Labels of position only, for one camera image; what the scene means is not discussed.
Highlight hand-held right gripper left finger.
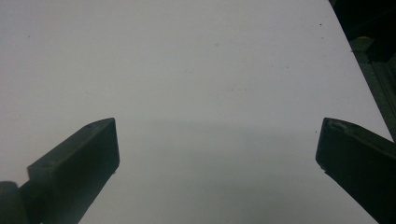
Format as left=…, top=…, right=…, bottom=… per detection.
left=19, top=117, right=120, bottom=224

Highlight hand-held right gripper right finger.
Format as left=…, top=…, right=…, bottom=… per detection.
left=315, top=117, right=396, bottom=224

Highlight white table sheet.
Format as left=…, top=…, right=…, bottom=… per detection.
left=0, top=0, right=394, bottom=224

